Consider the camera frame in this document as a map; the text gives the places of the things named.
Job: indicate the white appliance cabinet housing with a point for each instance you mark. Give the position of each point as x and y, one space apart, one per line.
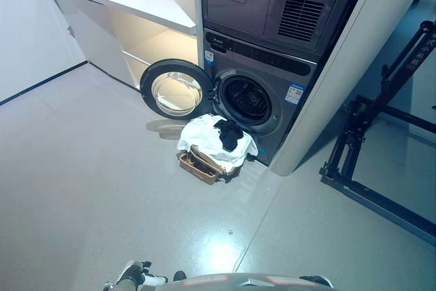
344 76

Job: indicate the black robot left foot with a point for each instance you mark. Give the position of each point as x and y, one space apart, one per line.
180 275

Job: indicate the black metal frame stand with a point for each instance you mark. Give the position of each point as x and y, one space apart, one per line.
361 127

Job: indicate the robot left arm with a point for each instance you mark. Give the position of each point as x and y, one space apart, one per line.
121 286

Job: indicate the blue white energy label sticker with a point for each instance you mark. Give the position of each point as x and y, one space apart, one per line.
295 93

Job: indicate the grey front-load washing machine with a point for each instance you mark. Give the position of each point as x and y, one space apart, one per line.
272 127

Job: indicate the white counter cabinet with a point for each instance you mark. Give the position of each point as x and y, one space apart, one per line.
102 35

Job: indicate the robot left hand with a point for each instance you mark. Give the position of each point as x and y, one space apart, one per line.
134 272

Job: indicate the grey robot torso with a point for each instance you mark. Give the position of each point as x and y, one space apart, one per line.
248 283

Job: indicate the brown wicker laundry basket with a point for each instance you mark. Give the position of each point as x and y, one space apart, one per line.
201 168

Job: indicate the white garment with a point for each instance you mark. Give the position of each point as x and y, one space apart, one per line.
201 141

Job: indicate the round glass washing machine door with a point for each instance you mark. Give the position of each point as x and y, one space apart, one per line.
173 90

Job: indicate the black garment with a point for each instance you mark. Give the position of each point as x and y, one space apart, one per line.
230 136

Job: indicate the grey stacked dryer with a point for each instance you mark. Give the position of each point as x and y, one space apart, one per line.
252 1

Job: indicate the black robot right foot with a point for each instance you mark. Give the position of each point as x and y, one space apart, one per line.
315 280

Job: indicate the small white blue label sticker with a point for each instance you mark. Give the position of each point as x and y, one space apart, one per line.
209 58

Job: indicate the black robot foot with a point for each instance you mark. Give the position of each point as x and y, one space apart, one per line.
180 275
315 280

